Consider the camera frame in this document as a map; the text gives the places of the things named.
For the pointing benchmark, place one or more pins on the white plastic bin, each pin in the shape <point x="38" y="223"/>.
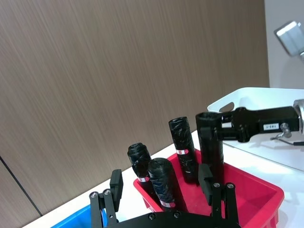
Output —
<point x="261" y="97"/>

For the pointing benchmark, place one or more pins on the blue plastic bin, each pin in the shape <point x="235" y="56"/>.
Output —
<point x="76" y="219"/>

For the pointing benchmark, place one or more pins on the black plastic bag roll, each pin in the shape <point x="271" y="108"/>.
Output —
<point x="164" y="180"/>
<point x="139" y="156"/>
<point x="183" y="140"/>
<point x="211" y="154"/>

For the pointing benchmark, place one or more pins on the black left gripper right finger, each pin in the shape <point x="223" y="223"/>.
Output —
<point x="205" y="183"/>

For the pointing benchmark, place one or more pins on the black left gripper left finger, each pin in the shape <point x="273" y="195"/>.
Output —
<point x="116" y="190"/>

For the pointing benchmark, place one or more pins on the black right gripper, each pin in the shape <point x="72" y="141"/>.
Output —
<point x="256" y="121"/>

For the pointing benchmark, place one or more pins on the red plastic bin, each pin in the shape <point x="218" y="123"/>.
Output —
<point x="256" y="197"/>

